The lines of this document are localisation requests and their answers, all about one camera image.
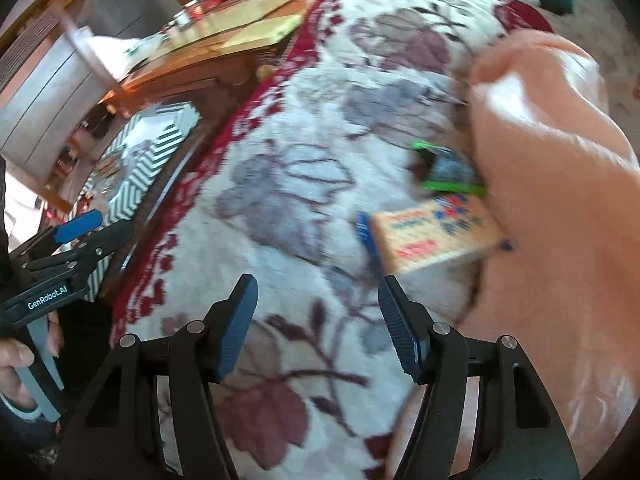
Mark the white plastic bag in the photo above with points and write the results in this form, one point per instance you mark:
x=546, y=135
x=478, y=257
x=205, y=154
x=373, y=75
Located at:
x=120, y=52

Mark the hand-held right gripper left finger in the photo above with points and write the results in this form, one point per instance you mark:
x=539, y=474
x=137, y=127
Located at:
x=235, y=330

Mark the yellow board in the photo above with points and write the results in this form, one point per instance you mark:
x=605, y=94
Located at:
x=265, y=32

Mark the beige cracker packet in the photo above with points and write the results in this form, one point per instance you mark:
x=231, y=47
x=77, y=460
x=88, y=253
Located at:
x=435, y=235

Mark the grey metal cabinet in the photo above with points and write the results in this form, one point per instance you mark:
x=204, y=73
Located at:
x=145, y=0

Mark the wooden table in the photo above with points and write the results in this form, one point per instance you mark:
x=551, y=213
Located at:
x=200, y=55

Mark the green striped box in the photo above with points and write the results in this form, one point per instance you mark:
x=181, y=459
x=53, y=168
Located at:
x=145, y=160

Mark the person's left hand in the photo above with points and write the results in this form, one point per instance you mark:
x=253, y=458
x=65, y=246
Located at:
x=15, y=355

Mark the grey panelled cabinet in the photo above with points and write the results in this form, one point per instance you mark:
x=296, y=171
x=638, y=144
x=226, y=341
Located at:
x=45, y=105

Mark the floral fleece blanket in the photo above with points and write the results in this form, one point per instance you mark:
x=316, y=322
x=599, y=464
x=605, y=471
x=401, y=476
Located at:
x=300, y=185

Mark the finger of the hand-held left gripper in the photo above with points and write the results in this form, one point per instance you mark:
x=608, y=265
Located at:
x=80, y=222
x=110, y=237

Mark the dark ribbed panel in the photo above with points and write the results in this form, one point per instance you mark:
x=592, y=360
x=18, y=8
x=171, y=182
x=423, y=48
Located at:
x=27, y=50

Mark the pink blanket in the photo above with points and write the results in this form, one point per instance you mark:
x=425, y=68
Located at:
x=550, y=210

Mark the silver green-edged snack packet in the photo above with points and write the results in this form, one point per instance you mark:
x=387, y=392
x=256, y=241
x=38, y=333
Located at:
x=450, y=170

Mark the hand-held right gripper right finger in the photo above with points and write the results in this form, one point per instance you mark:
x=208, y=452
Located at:
x=400, y=325

